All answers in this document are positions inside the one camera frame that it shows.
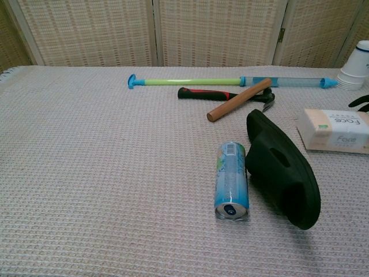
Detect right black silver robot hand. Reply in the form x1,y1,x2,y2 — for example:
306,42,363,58
348,94,369,113

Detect black red claw hammer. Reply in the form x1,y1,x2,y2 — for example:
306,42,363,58
177,86,275,113

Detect black slipper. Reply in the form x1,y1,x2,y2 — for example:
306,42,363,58
244,108,322,231

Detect woven beige tablecloth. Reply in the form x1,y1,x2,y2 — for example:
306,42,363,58
0,65,369,277

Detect blue green water pump toy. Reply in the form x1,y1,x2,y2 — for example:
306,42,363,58
127,73,339,90

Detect white tissue pack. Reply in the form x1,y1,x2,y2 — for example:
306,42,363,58
296,108,369,155

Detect brown wooden stick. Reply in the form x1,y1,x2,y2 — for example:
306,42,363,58
206,77,273,123

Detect light blue drink can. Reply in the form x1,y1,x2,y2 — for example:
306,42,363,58
213,141,250,222

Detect woven folding screen panel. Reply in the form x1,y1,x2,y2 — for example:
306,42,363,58
4,0,159,68
152,0,289,68
336,0,369,69
272,0,363,69
0,2,32,73

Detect stack of white paper cups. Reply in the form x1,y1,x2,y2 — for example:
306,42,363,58
336,40,369,91

